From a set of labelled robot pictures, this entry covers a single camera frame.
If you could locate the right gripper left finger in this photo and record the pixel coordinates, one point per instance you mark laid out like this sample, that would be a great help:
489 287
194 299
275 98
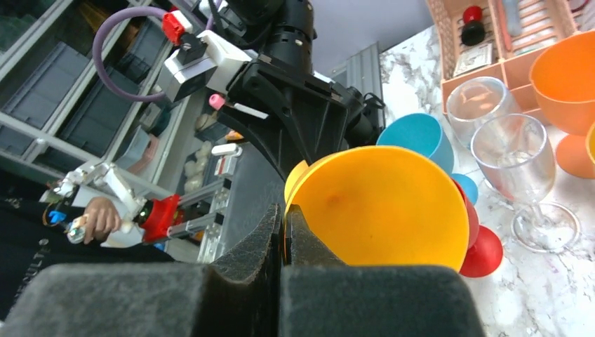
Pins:
233 296

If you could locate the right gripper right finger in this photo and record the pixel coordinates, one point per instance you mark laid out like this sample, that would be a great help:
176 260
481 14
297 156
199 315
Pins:
321 296

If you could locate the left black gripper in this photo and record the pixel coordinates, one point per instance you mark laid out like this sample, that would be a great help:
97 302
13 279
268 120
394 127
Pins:
292 116

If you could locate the yellow wine glass top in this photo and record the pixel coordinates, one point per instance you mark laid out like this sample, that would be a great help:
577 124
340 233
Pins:
382 205

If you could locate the blue plastic wine glass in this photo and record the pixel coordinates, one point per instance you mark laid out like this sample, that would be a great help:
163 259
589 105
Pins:
423 133

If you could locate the red plastic wine glass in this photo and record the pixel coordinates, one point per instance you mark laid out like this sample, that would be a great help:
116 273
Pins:
484 252

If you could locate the clear wine glass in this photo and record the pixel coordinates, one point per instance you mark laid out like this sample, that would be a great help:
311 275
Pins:
476 101
515 155

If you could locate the orange plastic wine glass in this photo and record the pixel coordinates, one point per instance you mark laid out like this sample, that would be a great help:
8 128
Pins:
563 82

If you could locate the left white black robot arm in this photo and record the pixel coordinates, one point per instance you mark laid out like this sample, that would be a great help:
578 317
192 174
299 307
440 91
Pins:
279 30

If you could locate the person hand in background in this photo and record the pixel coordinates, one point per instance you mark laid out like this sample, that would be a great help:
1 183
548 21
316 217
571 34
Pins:
101 219

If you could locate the pink capped bottle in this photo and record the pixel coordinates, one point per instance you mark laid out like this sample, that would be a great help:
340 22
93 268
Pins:
217 102

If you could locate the red round object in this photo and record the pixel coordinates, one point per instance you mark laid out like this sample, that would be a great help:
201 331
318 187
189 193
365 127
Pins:
473 31

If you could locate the peach plastic file organizer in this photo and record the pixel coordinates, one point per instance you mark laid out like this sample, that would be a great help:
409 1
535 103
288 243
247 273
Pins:
543 24

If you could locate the grey storage shelf background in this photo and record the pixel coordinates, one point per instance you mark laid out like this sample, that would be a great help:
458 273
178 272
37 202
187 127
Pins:
55 111

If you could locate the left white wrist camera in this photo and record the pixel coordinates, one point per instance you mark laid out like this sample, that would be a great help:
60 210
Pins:
215 69

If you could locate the white red leader arm handle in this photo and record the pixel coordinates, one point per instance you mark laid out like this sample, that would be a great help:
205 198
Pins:
152 218

